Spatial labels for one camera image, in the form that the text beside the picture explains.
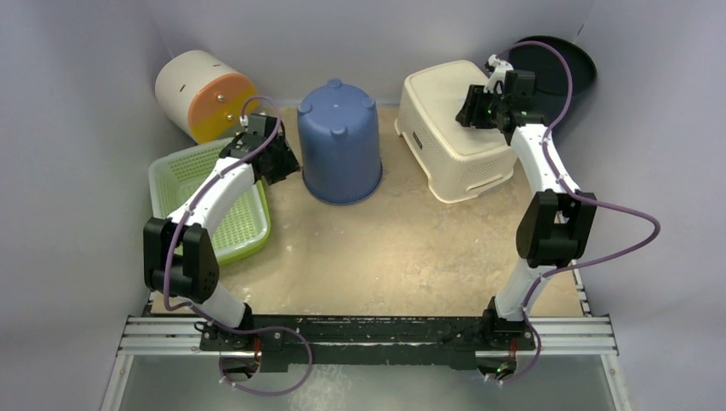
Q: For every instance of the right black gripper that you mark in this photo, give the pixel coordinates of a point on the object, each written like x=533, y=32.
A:
x=473, y=111

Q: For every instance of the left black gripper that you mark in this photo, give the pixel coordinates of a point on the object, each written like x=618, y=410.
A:
x=288, y=167

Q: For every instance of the cream perforated plastic basket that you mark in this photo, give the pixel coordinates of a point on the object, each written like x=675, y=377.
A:
x=459, y=163

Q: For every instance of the large blue plastic bucket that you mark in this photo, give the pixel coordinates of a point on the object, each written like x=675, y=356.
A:
x=337, y=125

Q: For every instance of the dark navy round bin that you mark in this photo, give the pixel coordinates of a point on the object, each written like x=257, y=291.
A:
x=552, y=84

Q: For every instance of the white green strainer tray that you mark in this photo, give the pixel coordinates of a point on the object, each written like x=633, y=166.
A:
x=174, y=178

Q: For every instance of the lime green tray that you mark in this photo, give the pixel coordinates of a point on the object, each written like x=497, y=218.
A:
x=245, y=229

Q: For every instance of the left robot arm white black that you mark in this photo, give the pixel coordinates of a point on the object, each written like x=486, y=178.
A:
x=179, y=259

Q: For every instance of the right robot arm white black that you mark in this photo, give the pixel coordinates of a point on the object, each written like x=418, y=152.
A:
x=555, y=227

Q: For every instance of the white cylindrical drawer box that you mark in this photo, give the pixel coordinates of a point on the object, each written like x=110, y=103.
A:
x=202, y=95

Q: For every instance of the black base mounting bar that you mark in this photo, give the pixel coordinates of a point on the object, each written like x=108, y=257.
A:
x=483, y=343

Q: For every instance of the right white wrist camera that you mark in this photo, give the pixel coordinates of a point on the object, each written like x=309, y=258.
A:
x=499, y=65

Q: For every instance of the aluminium rail frame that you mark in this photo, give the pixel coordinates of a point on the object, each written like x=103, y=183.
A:
x=165, y=334

